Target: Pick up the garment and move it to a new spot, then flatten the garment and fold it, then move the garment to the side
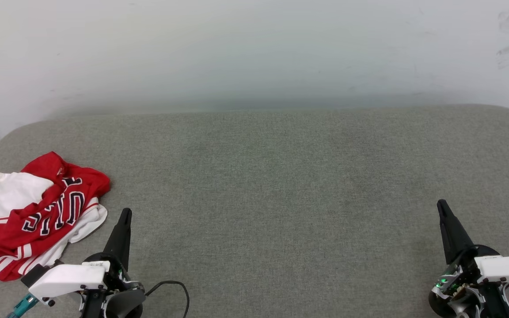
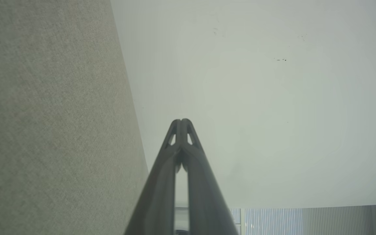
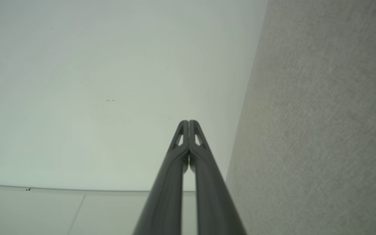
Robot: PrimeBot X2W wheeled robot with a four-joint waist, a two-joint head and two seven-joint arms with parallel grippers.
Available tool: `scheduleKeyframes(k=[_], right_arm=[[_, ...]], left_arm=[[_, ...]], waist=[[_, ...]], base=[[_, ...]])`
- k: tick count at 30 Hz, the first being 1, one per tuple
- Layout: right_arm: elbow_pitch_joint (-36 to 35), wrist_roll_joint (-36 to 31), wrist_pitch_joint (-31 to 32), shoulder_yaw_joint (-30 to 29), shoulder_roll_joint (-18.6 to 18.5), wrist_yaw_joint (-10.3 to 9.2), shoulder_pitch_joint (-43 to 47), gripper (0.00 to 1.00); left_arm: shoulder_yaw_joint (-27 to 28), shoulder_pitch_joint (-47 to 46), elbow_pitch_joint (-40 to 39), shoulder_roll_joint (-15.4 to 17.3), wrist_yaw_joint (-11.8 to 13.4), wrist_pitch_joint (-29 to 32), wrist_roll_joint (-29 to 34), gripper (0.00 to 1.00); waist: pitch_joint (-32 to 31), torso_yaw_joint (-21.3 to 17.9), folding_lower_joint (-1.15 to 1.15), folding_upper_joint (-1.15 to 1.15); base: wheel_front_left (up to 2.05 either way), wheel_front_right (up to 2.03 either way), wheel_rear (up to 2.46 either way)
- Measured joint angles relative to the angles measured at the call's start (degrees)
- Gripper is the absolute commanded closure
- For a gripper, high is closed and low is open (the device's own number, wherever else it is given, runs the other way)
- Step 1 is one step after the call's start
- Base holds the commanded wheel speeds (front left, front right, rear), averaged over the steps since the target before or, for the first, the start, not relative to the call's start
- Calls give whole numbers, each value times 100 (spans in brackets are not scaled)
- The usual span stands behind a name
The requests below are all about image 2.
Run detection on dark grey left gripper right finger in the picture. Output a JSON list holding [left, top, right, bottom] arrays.
[[181, 118, 239, 235]]

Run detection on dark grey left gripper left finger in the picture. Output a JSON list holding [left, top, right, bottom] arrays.
[[124, 119, 182, 235]]

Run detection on white vertical slat blind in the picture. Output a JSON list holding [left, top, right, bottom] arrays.
[[230, 204, 376, 235]]

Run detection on grey fabric sofa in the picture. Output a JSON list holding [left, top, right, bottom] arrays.
[[0, 0, 149, 235]]

